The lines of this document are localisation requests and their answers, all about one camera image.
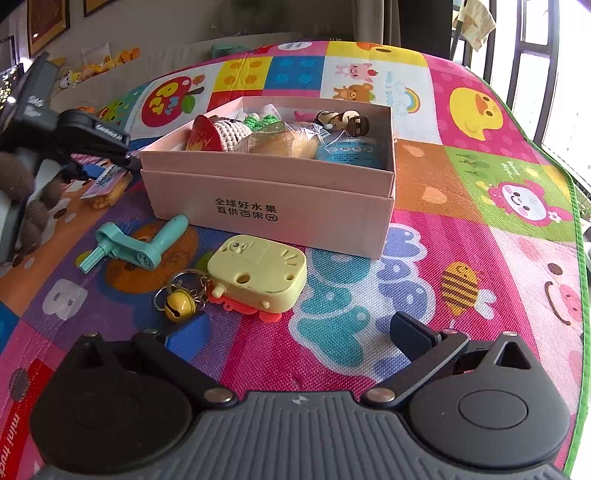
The white and maroon crochet toy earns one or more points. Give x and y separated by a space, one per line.
233 134

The colourful cartoon play mat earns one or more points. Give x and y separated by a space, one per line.
461 207

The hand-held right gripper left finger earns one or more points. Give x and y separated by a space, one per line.
187 334

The pink biscuit packet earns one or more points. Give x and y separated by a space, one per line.
108 189

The green crochet toy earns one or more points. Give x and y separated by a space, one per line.
256 121

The pink cardboard box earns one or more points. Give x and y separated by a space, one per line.
286 212

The black window railing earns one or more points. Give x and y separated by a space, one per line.
531 55

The large framed picture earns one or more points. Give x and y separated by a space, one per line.
48 23

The orange plastic toy piece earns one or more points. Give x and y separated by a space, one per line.
240 309

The beige sofa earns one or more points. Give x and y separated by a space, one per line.
152 64

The beige curtain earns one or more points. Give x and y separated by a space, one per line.
376 21

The pale yellow toy box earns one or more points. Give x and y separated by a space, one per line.
258 272

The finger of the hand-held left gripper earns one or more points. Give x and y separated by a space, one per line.
127 161
94 170

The red woven ball ornament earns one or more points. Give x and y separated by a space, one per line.
203 134

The green cloth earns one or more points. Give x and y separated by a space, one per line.
229 49

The bread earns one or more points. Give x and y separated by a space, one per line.
286 141

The blue and white packet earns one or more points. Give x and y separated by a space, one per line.
351 153

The brown figurine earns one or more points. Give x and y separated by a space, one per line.
344 122

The row of yellow plush toys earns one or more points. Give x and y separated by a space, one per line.
99 64

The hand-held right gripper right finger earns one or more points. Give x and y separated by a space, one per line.
411 337

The beige hanging cloth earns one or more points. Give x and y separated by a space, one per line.
475 23

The dark framed picture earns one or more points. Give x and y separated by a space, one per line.
99 5

